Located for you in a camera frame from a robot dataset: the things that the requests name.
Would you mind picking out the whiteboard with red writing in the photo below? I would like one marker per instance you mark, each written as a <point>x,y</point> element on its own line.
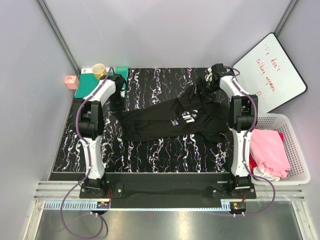
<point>268,72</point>

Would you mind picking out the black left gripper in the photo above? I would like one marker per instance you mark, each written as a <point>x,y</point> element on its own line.
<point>117,104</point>

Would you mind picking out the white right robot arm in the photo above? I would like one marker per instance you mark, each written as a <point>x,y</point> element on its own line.
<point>242,119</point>

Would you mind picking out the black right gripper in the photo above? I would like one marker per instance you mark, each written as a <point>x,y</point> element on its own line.
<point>203,83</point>

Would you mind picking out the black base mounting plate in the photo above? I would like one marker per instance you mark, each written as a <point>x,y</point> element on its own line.
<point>170,190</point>

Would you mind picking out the black t shirt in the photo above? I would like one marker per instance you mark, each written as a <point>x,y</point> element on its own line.
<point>191,113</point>

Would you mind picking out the pink cube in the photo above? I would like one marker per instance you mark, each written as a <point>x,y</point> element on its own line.
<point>72,82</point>

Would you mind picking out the pink t shirt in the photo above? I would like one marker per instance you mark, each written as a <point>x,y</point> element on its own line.
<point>271,155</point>

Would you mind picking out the white plastic laundry basket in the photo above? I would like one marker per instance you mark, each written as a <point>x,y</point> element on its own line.
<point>299,173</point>

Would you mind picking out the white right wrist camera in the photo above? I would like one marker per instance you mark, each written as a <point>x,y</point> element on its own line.
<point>209,75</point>

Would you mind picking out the yellow cup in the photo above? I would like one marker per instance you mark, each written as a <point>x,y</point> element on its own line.
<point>99,70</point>

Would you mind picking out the white t shirt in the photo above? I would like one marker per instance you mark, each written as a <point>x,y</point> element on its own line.
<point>260,173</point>

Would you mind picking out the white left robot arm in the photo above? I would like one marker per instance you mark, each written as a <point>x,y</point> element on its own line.
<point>89,125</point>

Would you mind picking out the green book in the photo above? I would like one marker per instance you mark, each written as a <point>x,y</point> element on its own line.
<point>87,81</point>

